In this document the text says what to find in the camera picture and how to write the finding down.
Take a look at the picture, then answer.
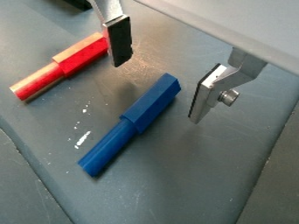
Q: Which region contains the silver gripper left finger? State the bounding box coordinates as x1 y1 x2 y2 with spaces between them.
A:
88 0 133 67

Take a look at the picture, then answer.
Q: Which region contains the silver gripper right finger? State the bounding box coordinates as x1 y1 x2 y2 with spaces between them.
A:
188 47 266 123

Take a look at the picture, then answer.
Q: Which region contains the blue peg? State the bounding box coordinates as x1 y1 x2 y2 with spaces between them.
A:
78 73 181 177

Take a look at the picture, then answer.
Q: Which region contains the red peg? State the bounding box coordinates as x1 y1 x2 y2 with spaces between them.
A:
10 32 108 101

